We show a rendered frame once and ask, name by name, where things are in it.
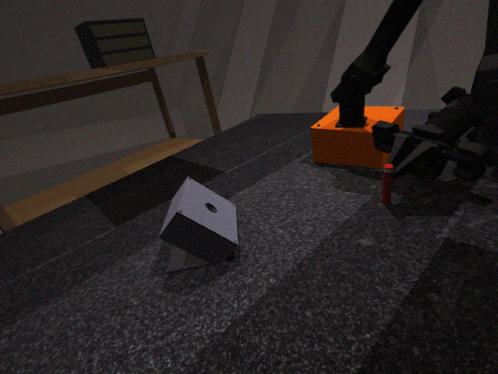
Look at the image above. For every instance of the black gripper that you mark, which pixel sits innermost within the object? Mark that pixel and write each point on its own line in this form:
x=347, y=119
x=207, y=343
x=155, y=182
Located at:
x=431, y=145

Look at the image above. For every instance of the red peg with white band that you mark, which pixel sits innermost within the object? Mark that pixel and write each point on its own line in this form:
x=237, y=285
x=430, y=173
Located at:
x=387, y=184

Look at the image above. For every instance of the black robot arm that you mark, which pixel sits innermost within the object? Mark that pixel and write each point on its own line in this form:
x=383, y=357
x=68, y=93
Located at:
x=478, y=109

